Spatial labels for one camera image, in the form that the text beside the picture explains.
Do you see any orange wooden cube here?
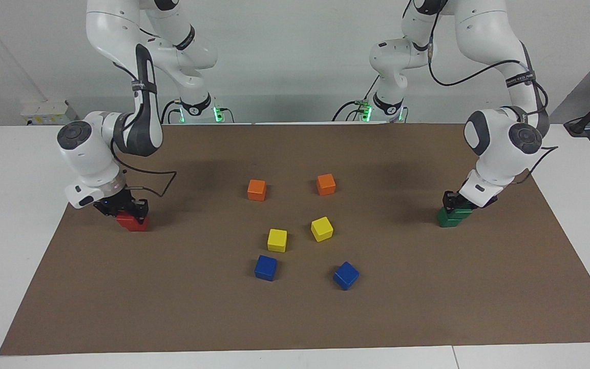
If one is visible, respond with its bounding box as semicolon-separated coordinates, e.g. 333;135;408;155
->
317;173;336;196
247;179;267;201

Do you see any white power strip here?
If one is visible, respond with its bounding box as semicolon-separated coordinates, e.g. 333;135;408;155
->
21;100;78;126

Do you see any blue wooden cube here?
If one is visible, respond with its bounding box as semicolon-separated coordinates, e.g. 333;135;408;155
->
333;261;360;291
254;255;278;282

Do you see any yellow wooden cube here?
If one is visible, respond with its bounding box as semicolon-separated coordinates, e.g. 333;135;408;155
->
311;216;334;242
267;229;288;253

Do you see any brown table mat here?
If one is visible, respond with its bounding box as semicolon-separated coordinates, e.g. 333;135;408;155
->
0;123;590;356

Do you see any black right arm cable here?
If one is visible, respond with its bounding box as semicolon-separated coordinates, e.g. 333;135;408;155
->
111;138;178;198

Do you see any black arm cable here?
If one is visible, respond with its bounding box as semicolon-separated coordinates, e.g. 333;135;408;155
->
427;28;559;185
111;138;178;198

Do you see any black right base cable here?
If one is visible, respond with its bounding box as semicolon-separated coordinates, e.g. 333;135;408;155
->
161;99;185;125

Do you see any black base cable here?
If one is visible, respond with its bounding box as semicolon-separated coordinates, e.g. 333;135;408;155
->
161;99;185;125
332;76;380;122

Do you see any black right arm strap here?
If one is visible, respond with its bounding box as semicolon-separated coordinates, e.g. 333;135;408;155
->
131;78;158;95

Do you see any black arm strap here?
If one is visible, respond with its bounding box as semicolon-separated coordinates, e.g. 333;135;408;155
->
505;73;537;89
131;78;158;95

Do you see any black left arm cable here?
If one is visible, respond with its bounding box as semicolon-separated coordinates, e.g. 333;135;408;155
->
427;28;559;185

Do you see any black left arm strap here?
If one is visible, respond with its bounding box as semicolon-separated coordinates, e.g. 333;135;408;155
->
505;73;537;89

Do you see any black left base cable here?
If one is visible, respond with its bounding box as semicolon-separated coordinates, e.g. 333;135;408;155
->
332;76;380;122

